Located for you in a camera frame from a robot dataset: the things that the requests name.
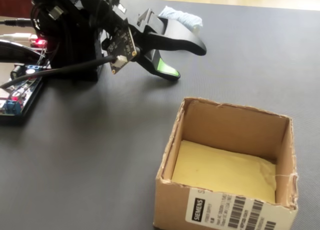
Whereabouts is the white usb cable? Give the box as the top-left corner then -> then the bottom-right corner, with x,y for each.
0,32 -> 35,40

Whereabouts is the brown cardboard box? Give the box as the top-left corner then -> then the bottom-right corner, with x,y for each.
152,96 -> 300,230

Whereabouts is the black power plug cable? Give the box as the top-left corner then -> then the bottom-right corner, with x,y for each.
0,18 -> 35,28

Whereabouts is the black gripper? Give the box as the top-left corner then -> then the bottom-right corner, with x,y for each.
113,8 -> 208,82

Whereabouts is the large dark grey mat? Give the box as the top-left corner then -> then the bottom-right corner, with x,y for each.
0,0 -> 320,230

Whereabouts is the black camera cable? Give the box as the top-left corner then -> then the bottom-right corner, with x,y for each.
0,55 -> 119,90

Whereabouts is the blue circuit board black tray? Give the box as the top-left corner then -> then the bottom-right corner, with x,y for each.
0,63 -> 45,127

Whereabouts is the thick black curved cable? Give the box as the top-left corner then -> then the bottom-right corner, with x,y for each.
0,39 -> 45,65

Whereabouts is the light blue yarn-wrapped block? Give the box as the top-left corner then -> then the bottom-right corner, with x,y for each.
158,6 -> 204,32

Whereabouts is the camera circuit board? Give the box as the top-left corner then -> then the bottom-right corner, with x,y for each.
101,27 -> 140,75

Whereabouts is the yellow pad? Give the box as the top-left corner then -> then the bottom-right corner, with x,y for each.
172,139 -> 277,204

